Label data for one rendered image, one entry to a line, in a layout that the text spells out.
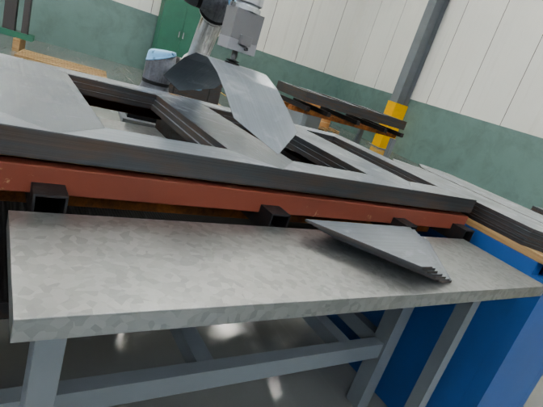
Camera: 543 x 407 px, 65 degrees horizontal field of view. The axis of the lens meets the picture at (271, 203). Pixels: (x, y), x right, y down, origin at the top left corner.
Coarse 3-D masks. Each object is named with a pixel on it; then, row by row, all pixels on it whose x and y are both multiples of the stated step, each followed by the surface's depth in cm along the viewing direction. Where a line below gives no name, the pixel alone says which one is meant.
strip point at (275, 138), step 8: (240, 120) 95; (248, 120) 96; (248, 128) 94; (256, 128) 96; (264, 128) 98; (272, 128) 100; (280, 128) 101; (256, 136) 94; (264, 136) 96; (272, 136) 98; (280, 136) 99; (288, 136) 101; (272, 144) 96; (280, 144) 98
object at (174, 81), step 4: (168, 76) 135; (172, 80) 138; (176, 80) 138; (180, 80) 138; (172, 84) 141; (176, 84) 141; (180, 84) 141; (184, 84) 141; (188, 84) 141; (192, 84) 141; (196, 84) 141; (188, 88) 144; (192, 88) 144; (196, 88) 144; (200, 88) 144; (204, 88) 144; (208, 88) 144; (212, 88) 144
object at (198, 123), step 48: (96, 96) 127; (144, 96) 136; (0, 144) 64; (48, 144) 68; (96, 144) 71; (240, 144) 104; (288, 144) 149; (336, 144) 179; (336, 192) 104; (384, 192) 113
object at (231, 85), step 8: (224, 80) 102; (232, 80) 104; (240, 80) 106; (224, 88) 99; (232, 88) 101; (240, 88) 103; (248, 88) 105; (256, 88) 107; (264, 88) 110; (272, 88) 112; (240, 96) 101; (248, 96) 103; (256, 96) 105; (264, 96) 107; (272, 96) 109; (280, 96) 111; (272, 104) 106; (280, 104) 108
